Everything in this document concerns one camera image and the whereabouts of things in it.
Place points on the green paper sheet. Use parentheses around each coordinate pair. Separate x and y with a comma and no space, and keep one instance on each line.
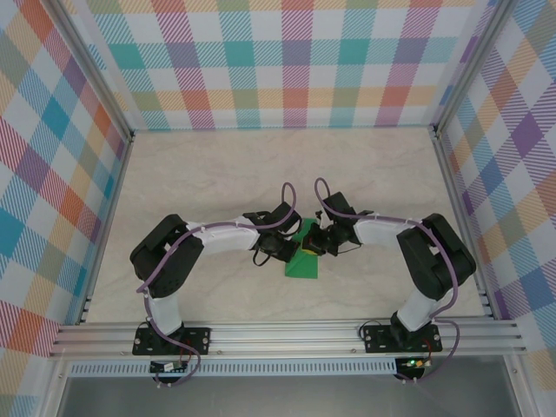
(304,269)

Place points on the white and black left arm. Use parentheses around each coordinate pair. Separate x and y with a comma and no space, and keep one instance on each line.
(226,239)

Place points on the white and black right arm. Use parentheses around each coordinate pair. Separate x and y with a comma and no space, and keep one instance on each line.
(382,234)

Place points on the right controller circuit board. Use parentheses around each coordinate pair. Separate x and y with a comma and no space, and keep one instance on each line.
(412,362)

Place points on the controller circuit board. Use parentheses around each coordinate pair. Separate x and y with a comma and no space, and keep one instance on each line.
(412,362)
(167,367)

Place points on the grey metal panel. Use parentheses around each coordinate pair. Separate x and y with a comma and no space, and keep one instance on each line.
(282,399)

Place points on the left controller circuit board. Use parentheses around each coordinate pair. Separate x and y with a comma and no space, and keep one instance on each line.
(167,367)

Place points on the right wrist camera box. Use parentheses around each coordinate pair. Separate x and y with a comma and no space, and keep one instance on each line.
(320,219)

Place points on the aluminium frame rail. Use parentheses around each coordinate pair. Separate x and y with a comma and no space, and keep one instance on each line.
(282,336)

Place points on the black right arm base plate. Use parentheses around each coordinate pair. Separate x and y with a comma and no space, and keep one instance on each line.
(378,341)

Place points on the aluminium side rail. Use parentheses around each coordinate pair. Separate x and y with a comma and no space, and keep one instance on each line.
(464,226)
(107,226)

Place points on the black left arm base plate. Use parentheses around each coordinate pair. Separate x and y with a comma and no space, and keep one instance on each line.
(200,339)

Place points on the aluminium corner post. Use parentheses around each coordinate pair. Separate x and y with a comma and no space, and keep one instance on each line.
(471,65)
(96,65)

